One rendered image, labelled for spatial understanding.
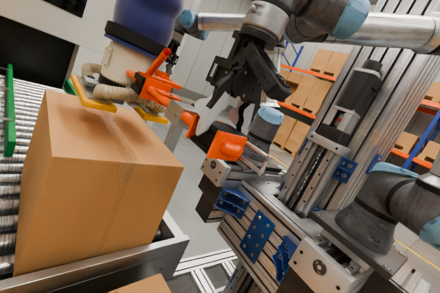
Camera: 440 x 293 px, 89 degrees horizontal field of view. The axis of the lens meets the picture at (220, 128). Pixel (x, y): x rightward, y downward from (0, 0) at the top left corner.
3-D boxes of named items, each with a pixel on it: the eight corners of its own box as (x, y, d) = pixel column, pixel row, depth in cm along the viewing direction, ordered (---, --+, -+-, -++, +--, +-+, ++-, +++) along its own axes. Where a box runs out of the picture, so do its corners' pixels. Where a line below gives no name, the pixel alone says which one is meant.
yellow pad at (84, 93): (69, 78, 90) (73, 66, 89) (96, 86, 97) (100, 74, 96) (81, 106, 66) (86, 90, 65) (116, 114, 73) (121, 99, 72)
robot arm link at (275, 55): (253, 133, 108) (262, 15, 102) (255, 129, 123) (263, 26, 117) (278, 135, 106) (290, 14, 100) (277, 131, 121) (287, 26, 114)
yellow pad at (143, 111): (118, 91, 103) (121, 82, 102) (138, 97, 110) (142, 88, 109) (142, 120, 79) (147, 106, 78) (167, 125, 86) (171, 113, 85)
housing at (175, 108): (162, 115, 53) (169, 97, 52) (185, 121, 58) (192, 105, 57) (175, 127, 48) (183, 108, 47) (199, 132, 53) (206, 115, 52)
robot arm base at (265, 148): (251, 149, 114) (259, 131, 112) (272, 164, 103) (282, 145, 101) (230, 144, 104) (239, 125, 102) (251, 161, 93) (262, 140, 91)
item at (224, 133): (184, 137, 43) (194, 113, 42) (212, 142, 48) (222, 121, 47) (207, 158, 37) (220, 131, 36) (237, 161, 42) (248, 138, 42)
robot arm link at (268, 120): (247, 131, 97) (261, 103, 94) (249, 128, 110) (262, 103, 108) (273, 143, 95) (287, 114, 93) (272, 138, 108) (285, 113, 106)
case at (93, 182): (22, 167, 104) (45, 87, 97) (111, 172, 132) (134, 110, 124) (12, 282, 62) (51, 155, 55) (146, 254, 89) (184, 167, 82)
